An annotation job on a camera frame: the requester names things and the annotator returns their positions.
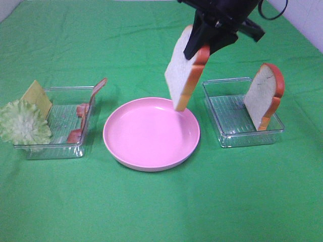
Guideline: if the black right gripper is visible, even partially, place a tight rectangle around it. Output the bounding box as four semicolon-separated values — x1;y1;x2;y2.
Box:
183;0;265;60

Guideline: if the bread slice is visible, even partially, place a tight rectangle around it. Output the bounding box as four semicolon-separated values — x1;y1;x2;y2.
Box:
244;63;285;131
165;25;210;111

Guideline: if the bacon strip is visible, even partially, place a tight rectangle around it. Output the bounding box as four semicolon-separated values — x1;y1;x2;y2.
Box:
67;103;90;143
76;77;107;129

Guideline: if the yellow cheese slice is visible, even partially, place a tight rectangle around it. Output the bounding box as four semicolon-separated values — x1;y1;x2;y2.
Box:
21;80;52;118

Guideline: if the green lettuce leaf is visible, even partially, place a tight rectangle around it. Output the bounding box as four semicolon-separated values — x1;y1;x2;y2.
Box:
1;100;52;145

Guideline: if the clear right plastic tray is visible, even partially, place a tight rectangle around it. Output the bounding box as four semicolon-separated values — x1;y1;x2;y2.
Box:
201;77;285;148

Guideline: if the clear plastic tray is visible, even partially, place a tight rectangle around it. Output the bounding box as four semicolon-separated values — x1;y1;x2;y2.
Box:
14;86;95;159
201;77;285;148

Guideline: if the pink round plate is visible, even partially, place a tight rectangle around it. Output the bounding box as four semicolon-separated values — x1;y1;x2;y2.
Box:
102;97;200;172

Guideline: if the clear left plastic tray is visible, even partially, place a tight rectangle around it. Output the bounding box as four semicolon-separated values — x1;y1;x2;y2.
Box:
14;86;95;159

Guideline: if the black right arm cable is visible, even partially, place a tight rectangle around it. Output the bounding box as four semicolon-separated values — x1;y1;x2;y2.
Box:
257;0;289;21

